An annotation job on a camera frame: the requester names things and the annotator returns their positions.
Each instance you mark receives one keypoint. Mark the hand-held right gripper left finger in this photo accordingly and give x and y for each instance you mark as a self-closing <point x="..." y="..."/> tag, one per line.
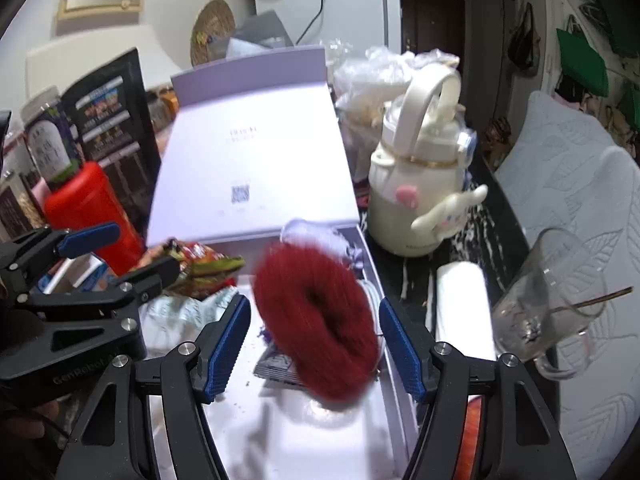
<point x="225" y="355"/>

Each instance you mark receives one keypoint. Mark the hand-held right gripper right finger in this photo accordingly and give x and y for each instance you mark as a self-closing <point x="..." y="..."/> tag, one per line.
<point x="400" y="355"/>

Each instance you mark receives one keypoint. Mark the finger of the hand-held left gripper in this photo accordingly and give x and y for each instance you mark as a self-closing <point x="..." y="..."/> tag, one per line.
<point x="150" y="275"/>
<point x="90" y="237"/>

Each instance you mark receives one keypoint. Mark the white floral packet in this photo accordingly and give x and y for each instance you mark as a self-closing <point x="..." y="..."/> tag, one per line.
<point x="175" y="315"/>

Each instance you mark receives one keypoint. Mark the brown snack packet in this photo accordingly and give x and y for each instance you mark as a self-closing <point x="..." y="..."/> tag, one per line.
<point x="200" y="265"/>

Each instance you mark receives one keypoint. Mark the red fluffy scrunchie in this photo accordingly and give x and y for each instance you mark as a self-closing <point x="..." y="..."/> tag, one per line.
<point x="280" y="285"/>

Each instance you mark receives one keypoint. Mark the purple tasselled sachet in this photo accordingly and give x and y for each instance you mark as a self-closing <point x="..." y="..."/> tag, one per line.
<point x="320" y="232"/>

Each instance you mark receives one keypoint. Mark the lavender gift box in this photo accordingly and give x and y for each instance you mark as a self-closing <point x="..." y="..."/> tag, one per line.
<point x="250" y="160"/>

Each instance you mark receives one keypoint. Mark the person's left hand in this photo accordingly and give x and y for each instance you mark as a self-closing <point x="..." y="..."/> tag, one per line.
<point x="20" y="420"/>

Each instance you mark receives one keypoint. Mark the blue and white box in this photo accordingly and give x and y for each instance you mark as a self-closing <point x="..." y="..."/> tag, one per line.
<point x="75" y="275"/>

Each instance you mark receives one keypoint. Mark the red container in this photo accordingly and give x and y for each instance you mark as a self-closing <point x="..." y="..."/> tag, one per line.
<point x="90" y="195"/>

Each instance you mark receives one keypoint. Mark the white paper roll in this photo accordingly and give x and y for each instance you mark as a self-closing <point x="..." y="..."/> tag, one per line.
<point x="462" y="300"/>

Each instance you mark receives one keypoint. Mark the labelled clear jar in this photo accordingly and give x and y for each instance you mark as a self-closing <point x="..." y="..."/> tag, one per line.
<point x="47" y="145"/>

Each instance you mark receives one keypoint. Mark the black snack bag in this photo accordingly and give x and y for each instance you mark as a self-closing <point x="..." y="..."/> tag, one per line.
<point x="115" y="110"/>

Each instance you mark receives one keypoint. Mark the orange snack packet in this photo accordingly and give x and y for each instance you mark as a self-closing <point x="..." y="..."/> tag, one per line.
<point x="167" y="105"/>

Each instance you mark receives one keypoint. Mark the glass mug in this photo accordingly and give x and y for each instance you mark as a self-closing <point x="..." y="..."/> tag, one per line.
<point x="540" y="285"/>

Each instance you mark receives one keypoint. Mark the gold spoon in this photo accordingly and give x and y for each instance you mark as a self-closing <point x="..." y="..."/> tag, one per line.
<point x="600" y="300"/>

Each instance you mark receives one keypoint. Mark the round woven fan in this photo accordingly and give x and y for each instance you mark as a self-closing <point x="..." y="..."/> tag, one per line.
<point x="212" y="30"/>

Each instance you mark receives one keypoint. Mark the white leaf-embossed pillow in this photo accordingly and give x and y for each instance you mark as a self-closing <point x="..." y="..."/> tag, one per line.
<point x="575" y="185"/>

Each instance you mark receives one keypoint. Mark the grey paper bag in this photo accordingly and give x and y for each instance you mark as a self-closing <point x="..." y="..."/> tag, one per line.
<point x="265" y="30"/>

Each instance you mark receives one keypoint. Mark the clear plastic bag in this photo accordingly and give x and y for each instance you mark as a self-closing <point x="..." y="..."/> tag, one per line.
<point x="360" y="85"/>

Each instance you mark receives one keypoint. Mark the white mini fridge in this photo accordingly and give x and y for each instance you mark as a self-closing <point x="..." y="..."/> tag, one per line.
<point x="350" y="15"/>

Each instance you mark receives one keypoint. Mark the black hanging bag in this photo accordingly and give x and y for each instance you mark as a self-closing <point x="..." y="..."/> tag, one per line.
<point x="522" y="45"/>

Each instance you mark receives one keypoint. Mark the brown door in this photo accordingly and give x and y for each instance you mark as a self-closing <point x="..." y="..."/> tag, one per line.
<point x="435" y="20"/>

